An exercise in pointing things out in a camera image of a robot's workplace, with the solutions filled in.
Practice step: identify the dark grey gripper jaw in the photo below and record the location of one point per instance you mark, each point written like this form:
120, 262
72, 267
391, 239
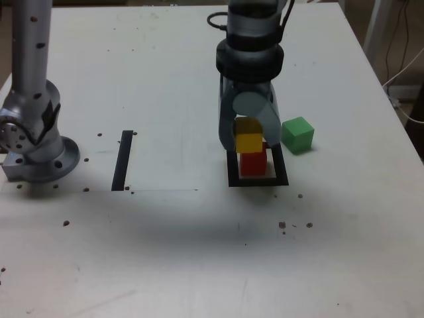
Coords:
226, 122

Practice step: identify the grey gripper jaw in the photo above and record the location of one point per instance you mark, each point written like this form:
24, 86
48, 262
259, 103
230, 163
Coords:
251, 104

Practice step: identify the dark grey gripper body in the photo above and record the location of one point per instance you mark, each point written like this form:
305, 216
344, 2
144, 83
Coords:
255, 86

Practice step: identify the yellow cube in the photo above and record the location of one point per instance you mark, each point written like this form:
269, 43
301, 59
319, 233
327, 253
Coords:
248, 142

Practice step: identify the red cube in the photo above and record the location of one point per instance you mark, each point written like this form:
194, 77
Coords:
253, 164

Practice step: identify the green cube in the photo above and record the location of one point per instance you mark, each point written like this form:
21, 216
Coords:
298, 136

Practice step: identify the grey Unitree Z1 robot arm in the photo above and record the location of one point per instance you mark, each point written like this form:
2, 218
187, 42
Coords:
30, 49

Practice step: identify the black tape square outline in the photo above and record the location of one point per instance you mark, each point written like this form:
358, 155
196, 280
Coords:
232, 172

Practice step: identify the black tape strip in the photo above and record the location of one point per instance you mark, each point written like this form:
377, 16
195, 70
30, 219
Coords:
122, 162

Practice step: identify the white frame post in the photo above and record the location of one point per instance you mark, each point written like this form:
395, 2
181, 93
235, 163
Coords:
374, 26

